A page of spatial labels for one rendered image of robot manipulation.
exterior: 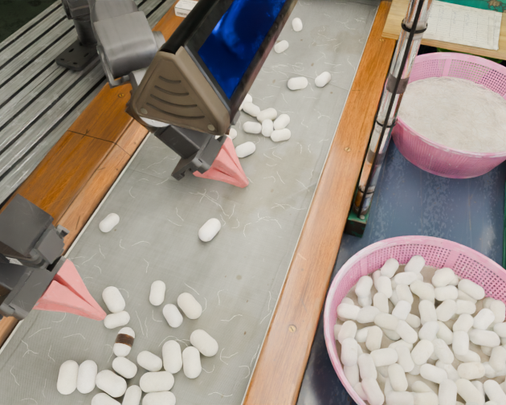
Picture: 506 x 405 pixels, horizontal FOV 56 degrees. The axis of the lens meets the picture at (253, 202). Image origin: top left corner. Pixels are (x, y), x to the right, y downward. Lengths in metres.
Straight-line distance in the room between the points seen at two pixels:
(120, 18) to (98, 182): 0.24
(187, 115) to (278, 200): 0.37
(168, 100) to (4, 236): 0.18
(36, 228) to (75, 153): 0.36
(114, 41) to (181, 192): 0.24
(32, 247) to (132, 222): 0.29
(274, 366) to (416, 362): 0.17
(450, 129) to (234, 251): 0.44
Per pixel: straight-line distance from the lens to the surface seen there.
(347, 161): 0.75
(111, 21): 0.68
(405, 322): 0.64
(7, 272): 0.51
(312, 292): 0.61
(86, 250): 0.71
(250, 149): 0.77
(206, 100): 0.36
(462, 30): 1.06
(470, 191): 0.89
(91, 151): 0.79
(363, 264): 0.66
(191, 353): 0.59
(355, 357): 0.61
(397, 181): 0.87
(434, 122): 0.91
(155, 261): 0.67
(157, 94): 0.38
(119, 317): 0.62
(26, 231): 0.45
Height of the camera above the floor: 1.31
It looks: 52 degrees down
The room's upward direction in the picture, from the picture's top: straight up
